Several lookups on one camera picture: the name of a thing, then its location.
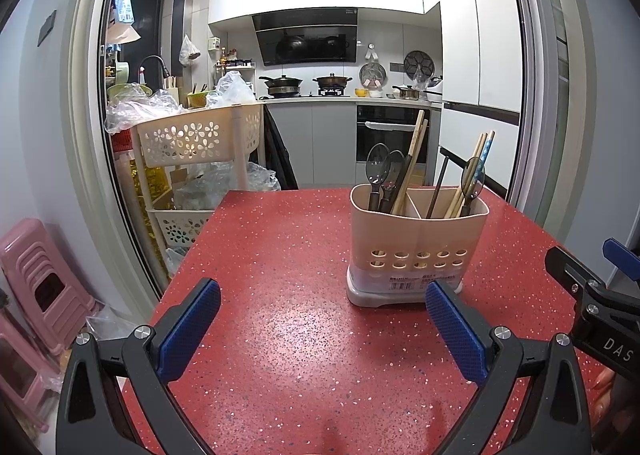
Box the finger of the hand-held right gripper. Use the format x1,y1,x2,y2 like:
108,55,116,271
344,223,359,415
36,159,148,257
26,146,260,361
602,237,640,282
545,246,608,316

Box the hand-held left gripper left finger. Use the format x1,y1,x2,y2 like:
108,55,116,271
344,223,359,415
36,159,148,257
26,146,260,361
55,277,222,455

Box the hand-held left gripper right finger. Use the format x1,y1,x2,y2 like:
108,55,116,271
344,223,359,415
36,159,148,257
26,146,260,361
425,280,593,455

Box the beige plastic utensil holder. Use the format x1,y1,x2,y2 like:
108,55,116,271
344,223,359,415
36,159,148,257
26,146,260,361
346,184,490,307

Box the small dark translucent spoon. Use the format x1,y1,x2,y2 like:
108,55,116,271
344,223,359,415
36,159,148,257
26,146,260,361
378,150,407,213
459,156,487,217

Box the blue floral wooden chopstick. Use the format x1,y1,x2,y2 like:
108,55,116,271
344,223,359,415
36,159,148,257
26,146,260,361
470,130,497,196

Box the large dark translucent spoon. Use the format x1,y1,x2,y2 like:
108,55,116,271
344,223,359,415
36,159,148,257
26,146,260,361
365,142,392,212

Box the person's right hand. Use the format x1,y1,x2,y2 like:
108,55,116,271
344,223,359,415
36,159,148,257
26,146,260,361
592,367,632,431

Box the clear plastic bag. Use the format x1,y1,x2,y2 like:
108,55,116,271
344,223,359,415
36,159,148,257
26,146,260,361
85,302,151,343
104,82,188,136
207,70,258,108
172,162,281,211

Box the black chair back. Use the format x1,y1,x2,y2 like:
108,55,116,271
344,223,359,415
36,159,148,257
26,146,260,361
437,145,508,198

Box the yellow cooking oil bottle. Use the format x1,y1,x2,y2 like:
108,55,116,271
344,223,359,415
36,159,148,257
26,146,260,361
130,158,173,256

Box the pink plastic stool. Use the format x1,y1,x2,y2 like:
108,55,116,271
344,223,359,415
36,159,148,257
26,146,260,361
0,218,98,356
0,307,63,431

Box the beige flower-cutout storage rack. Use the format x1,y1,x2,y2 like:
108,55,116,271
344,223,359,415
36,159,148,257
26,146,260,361
131,102,266,261

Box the black hanging jacket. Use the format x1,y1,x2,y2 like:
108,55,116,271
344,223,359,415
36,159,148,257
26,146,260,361
263,105,300,190

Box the white oven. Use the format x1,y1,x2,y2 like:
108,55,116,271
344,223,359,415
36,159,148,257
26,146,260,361
356,104,431,163

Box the white rice cooker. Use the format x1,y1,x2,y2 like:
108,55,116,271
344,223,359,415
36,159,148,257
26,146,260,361
422,76,445,103

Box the white refrigerator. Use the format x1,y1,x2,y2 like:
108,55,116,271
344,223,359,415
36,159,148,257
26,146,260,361
440,0,523,196

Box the black wok with lid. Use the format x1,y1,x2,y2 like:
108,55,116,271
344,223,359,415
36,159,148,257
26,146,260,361
258,75,304,97
313,74,353,96

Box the black kitchen faucet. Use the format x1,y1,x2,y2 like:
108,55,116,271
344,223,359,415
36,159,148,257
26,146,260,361
137,55,168,86

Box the pale green pot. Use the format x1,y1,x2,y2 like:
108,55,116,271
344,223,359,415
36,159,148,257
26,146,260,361
107,60,130,86

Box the white hanging plastic bag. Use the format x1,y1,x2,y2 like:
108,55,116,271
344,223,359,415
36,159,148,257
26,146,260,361
179,34,202,67

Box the black range hood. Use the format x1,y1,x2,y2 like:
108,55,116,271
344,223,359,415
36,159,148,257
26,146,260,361
251,8,359,67

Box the blue hanging packet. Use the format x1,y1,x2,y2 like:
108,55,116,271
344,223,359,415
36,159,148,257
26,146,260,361
112,0,137,26

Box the grey sliding door frame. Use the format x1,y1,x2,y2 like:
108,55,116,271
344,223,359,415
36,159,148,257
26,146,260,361
67,0,573,303

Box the dark wall switch plate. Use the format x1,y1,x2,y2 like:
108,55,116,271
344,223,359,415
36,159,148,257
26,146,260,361
37,10,58,47

